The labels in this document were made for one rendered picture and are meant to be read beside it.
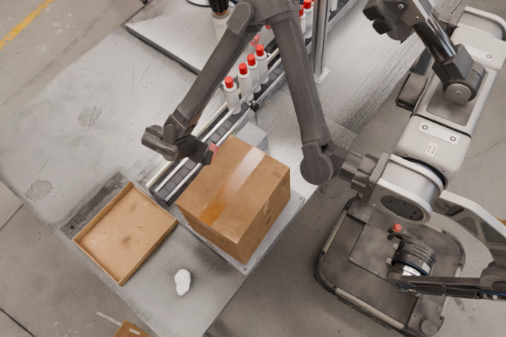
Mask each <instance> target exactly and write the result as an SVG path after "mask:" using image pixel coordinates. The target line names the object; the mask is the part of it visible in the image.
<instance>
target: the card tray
mask: <svg viewBox="0 0 506 337"><path fill-rule="evenodd" d="M178 223H179V221H178V219H177V218H174V217H173V216H172V215H170V214H169V213H168V212H167V211H165V210H164V209H163V208H161V207H160V206H159V205H158V204H157V203H156V202H154V201H153V200H152V199H150V198H149V197H148V196H146V195H145V194H144V193H143V192H142V191H141V190H140V189H138V188H137V187H136V186H134V185H133V183H132V182H131V181H130V182H129V183H128V184H127V185H126V186H125V187H124V188H123V189H122V190H121V191H120V192H119V193H118V194H117V195H116V196H115V197H114V198H113V199H112V200H111V201H110V202H109V203H108V204H107V205H106V206H105V207H104V208H103V209H102V210H101V211H100V212H99V213H98V214H97V215H96V216H95V217H94V218H93V219H92V220H91V221H90V222H89V223H88V224H87V225H86V226H85V227H84V228H83V229H82V230H81V231H80V232H79V233H78V234H77V235H76V236H75V237H74V238H73V239H72V241H73V242H74V243H75V244H76V245H77V246H78V247H79V248H80V249H81V250H82V251H83V252H84V253H85V254H86V255H88V257H89V258H91V259H92V260H93V261H94V262H95V263H96V264H97V265H98V266H99V267H100V268H101V269H102V270H103V271H104V272H105V273H106V274H107V275H108V276H109V277H110V278H112V279H113V280H114V281H115V282H116V283H117V284H118V285H120V286H123V285H124V284H125V283H126V282H127V281H128V279H129V278H130V277H131V276H132V275H133V274H134V272H135V271H136V270H137V269H138V268H139V267H140V265H141V264H143V262H144V261H146V259H147V258H148V257H149V256H150V255H151V254H152V252H153V251H154V250H155V249H156V248H157V247H158V245H159V244H160V243H161V242H162V241H163V240H164V238H165V237H167V235H168V234H170V232H171V231H172V230H173V229H174V228H175V227H176V225H177V224H178Z"/></svg>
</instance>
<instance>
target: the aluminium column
mask: <svg viewBox="0 0 506 337"><path fill-rule="evenodd" d="M330 3H331V0H314V5H313V19H312V44H311V58H310V65H311V68H312V73H313V75H314V76H315V77H319V76H320V75H321V74H322V72H323V71H324V63H325V48H326V41H327V33H328V18H329V10H330Z"/></svg>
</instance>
